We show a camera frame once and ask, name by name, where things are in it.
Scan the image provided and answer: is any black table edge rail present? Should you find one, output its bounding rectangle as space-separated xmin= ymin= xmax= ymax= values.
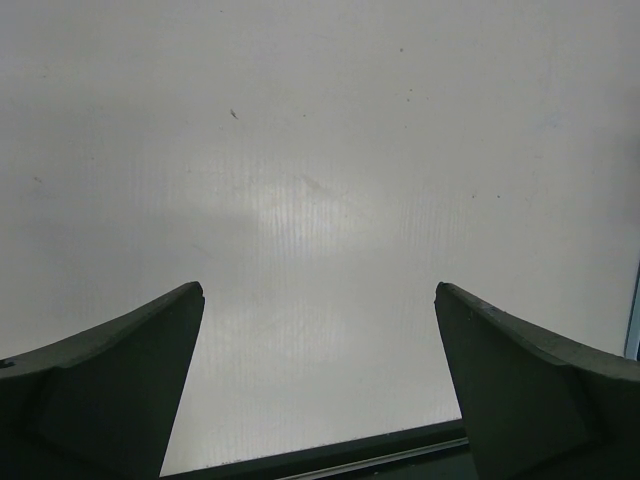
xmin=170 ymin=420 xmax=478 ymax=479

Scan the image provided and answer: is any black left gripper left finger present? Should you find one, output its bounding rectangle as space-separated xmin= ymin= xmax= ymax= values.
xmin=1 ymin=282 xmax=204 ymax=479

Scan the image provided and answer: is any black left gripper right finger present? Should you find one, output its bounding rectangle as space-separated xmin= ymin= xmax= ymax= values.
xmin=435 ymin=283 xmax=639 ymax=479

